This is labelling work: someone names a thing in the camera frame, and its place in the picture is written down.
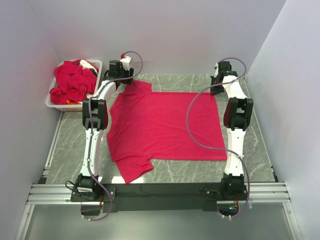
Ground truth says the red t shirt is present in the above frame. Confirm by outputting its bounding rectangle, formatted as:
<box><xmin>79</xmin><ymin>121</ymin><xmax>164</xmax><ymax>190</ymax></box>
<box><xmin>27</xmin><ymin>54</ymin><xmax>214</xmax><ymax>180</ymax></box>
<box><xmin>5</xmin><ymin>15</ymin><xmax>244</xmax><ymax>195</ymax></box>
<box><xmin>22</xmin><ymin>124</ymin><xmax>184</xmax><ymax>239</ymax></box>
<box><xmin>106</xmin><ymin>80</ymin><xmax>227</xmax><ymax>183</ymax></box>

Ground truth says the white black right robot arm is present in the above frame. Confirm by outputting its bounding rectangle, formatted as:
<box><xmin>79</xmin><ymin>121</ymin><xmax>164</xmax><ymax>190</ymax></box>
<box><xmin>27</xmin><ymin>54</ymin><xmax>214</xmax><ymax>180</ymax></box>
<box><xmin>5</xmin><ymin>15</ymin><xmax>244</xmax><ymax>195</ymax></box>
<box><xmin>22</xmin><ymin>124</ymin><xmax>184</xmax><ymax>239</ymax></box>
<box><xmin>209</xmin><ymin>57</ymin><xmax>254</xmax><ymax>200</ymax></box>

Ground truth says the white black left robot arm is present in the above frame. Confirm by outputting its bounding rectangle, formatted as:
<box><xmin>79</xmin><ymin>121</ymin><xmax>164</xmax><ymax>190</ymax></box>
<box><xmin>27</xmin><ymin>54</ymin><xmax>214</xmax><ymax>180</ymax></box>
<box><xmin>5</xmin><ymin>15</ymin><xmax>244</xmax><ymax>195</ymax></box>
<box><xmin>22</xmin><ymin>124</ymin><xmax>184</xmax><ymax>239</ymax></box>
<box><xmin>73</xmin><ymin>56</ymin><xmax>134</xmax><ymax>201</ymax></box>

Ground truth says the white printed garment in basket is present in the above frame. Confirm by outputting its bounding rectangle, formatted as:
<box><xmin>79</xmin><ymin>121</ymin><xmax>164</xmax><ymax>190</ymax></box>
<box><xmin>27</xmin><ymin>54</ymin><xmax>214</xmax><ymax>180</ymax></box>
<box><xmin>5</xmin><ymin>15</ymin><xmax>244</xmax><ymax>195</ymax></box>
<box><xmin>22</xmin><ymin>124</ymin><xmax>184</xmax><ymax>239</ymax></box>
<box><xmin>72</xmin><ymin>59</ymin><xmax>99</xmax><ymax>77</ymax></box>

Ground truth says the red clothes pile in basket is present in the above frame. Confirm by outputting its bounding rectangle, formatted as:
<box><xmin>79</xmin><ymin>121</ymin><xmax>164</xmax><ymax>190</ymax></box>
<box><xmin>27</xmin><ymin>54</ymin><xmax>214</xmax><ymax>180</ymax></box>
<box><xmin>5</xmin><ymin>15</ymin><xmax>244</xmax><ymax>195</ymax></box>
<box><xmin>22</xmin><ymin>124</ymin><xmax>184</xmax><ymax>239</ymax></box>
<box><xmin>49</xmin><ymin>59</ymin><xmax>98</xmax><ymax>105</ymax></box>

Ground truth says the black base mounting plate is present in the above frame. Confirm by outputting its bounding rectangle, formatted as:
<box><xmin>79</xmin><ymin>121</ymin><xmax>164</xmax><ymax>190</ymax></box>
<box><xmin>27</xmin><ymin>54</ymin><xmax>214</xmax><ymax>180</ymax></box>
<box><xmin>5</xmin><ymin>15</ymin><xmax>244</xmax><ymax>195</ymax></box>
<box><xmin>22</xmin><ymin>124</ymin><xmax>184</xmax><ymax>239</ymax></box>
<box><xmin>70</xmin><ymin>182</ymin><xmax>248</xmax><ymax>213</ymax></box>

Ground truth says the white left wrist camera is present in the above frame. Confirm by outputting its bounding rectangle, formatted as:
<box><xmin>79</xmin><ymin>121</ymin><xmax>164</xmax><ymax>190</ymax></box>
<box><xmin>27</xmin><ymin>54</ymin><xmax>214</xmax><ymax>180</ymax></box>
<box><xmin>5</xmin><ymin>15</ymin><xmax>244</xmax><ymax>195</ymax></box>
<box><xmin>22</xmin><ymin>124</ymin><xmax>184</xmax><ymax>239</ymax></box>
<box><xmin>120</xmin><ymin>53</ymin><xmax>132</xmax><ymax>71</ymax></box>

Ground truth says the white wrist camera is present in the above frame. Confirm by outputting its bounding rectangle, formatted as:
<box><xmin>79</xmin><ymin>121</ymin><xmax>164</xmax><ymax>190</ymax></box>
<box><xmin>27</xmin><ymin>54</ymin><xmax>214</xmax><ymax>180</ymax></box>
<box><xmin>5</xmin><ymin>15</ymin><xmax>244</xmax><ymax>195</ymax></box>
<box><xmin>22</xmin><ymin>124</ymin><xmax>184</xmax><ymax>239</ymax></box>
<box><xmin>214</xmin><ymin>62</ymin><xmax>221</xmax><ymax>77</ymax></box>
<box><xmin>120</xmin><ymin>53</ymin><xmax>132</xmax><ymax>71</ymax></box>

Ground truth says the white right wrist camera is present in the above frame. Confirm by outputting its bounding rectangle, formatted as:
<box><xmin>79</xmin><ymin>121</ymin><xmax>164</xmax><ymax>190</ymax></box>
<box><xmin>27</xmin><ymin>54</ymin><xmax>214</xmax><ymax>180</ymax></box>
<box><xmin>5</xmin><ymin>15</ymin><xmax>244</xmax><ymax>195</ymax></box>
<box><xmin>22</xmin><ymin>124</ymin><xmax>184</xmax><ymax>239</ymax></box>
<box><xmin>214</xmin><ymin>62</ymin><xmax>221</xmax><ymax>77</ymax></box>

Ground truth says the aluminium rail frame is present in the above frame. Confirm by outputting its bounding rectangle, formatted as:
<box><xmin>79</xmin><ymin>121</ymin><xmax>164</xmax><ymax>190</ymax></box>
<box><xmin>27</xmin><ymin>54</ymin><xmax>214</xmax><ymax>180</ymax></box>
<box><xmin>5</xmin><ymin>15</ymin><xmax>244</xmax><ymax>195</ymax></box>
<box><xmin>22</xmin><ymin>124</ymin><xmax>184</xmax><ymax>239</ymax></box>
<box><xmin>15</xmin><ymin>157</ymin><xmax>303</xmax><ymax>240</ymax></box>

